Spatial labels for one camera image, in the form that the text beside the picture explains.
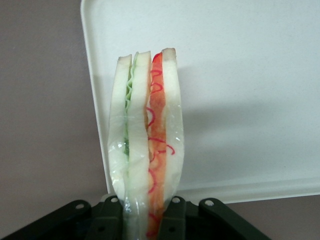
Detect beige plastic tray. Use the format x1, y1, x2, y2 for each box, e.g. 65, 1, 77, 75
80, 0, 320, 205

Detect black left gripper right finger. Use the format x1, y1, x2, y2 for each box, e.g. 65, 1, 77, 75
159, 195, 188, 240

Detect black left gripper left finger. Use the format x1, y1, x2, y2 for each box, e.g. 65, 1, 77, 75
86, 195, 126, 240

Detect triangle sandwich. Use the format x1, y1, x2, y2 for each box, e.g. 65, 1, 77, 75
107, 47, 185, 240

